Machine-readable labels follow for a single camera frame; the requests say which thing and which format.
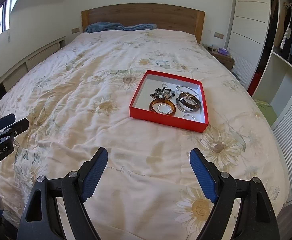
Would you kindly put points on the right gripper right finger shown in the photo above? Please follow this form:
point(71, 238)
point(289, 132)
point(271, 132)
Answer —
point(256, 218)

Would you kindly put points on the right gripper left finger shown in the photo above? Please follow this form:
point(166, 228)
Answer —
point(41, 218)

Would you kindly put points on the amber resin bangle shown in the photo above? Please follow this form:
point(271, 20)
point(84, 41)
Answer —
point(154, 103)

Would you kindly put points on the red jewelry box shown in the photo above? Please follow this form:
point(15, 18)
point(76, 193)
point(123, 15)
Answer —
point(187, 95)

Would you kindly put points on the dark olive jade bangle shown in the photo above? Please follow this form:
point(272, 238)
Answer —
point(189, 102)

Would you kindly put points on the twisted silver bangle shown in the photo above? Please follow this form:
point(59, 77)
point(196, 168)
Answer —
point(164, 108)

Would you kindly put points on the floral cream bedspread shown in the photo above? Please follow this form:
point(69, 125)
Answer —
point(77, 101)

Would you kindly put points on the blue pillow left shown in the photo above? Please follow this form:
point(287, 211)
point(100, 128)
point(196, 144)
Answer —
point(103, 26)

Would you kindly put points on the blue pillow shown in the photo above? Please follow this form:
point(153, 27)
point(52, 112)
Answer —
point(103, 26)
point(143, 26)

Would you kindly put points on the wooden nightstand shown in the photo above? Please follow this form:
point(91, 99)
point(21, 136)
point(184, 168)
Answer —
point(226, 60)

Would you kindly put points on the blue pillow right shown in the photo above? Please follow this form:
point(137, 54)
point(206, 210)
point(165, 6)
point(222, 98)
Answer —
point(143, 26)

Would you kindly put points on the purple tissue box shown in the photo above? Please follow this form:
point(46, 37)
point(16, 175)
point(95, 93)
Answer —
point(223, 51)

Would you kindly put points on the white wardrobe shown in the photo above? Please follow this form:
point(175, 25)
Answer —
point(251, 41)

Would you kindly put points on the wooden headboard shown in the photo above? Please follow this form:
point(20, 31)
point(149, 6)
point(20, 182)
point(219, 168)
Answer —
point(165, 16)

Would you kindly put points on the low white wall cabinet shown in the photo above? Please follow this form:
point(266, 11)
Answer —
point(16, 72)

